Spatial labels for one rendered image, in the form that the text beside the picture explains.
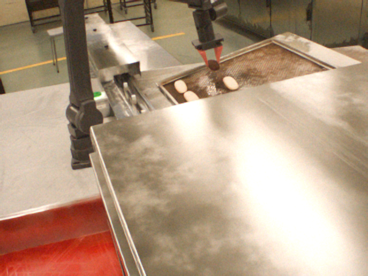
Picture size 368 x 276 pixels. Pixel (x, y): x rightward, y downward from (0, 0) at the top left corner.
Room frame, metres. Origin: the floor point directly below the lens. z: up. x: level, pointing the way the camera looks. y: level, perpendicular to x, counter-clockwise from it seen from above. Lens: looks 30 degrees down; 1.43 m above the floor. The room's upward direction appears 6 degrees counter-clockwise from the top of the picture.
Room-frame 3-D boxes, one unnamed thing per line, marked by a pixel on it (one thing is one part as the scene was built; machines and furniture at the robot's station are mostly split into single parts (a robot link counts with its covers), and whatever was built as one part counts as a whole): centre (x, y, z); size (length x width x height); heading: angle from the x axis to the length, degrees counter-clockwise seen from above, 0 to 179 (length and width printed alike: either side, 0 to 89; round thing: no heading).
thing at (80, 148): (0.99, 0.30, 0.86); 0.12 x 0.09 x 0.08; 6
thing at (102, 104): (1.28, 0.29, 0.84); 0.08 x 0.08 x 0.11; 17
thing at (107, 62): (2.11, 0.42, 0.89); 1.25 x 0.18 x 0.09; 17
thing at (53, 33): (4.47, 1.30, 0.23); 0.36 x 0.36 x 0.46; 23
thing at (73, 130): (1.01, 0.29, 0.94); 0.09 x 0.05 x 0.10; 127
